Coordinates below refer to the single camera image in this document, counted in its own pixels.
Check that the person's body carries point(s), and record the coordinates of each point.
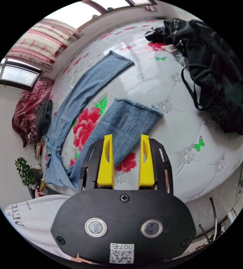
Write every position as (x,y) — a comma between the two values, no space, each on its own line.
(35,220)

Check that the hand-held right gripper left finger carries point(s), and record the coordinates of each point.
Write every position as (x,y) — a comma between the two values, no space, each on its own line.
(106,166)

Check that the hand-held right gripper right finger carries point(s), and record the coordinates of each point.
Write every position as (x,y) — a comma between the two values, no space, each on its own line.
(146,168)

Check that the dark grey knitted garment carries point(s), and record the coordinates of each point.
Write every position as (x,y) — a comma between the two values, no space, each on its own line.
(43,115)

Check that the red and white striped curtain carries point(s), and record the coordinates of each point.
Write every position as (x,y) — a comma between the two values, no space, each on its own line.
(41,42)

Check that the blue jeans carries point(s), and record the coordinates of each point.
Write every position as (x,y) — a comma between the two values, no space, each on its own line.
(130,119)

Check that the green potted plant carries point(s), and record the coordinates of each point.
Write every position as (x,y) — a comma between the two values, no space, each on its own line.
(24,170)

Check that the red patterned quilt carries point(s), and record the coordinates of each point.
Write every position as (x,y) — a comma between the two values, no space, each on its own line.
(26,109)

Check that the person's left hand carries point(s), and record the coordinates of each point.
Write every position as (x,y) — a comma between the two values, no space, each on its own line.
(38,193)

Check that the window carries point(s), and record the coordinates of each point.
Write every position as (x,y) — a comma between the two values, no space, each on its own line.
(18,73)
(117,3)

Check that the bed with floral sheet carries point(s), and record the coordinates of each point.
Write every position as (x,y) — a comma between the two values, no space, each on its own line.
(146,88)

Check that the pile of clothes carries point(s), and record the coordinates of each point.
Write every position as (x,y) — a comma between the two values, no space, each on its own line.
(214,63)

